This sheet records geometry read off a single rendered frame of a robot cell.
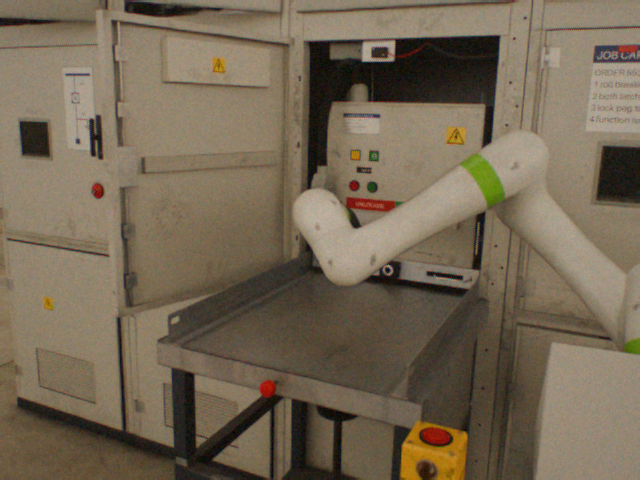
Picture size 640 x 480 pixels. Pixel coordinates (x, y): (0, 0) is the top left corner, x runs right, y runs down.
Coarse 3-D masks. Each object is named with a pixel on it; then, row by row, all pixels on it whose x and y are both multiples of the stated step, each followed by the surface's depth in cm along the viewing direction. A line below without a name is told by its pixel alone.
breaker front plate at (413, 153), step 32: (384, 128) 176; (416, 128) 172; (480, 128) 164; (352, 160) 183; (384, 160) 178; (416, 160) 174; (448, 160) 170; (352, 192) 185; (384, 192) 180; (416, 192) 176; (416, 256) 179; (448, 256) 175
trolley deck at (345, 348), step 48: (336, 288) 177; (384, 288) 178; (240, 336) 138; (288, 336) 138; (336, 336) 139; (384, 336) 140; (240, 384) 125; (288, 384) 120; (336, 384) 115; (384, 384) 115; (432, 384) 116
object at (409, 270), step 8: (312, 264) 194; (400, 264) 181; (408, 264) 180; (416, 264) 179; (424, 264) 177; (432, 264) 176; (440, 264) 176; (376, 272) 185; (400, 272) 181; (408, 272) 180; (416, 272) 179; (424, 272) 178; (432, 272) 177; (440, 272) 176; (448, 272) 175; (456, 272) 174; (472, 272) 172; (416, 280) 180; (424, 280) 178; (432, 280) 177; (440, 280) 176; (472, 280) 172
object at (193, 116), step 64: (128, 64) 143; (192, 64) 154; (256, 64) 169; (128, 128) 146; (192, 128) 160; (256, 128) 177; (128, 192) 148; (192, 192) 164; (256, 192) 181; (128, 256) 150; (192, 256) 167; (256, 256) 186
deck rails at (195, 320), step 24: (288, 264) 180; (240, 288) 157; (264, 288) 168; (288, 288) 175; (192, 312) 139; (216, 312) 148; (240, 312) 153; (456, 312) 143; (168, 336) 132; (192, 336) 136; (432, 336) 122; (432, 360) 125; (408, 384) 109
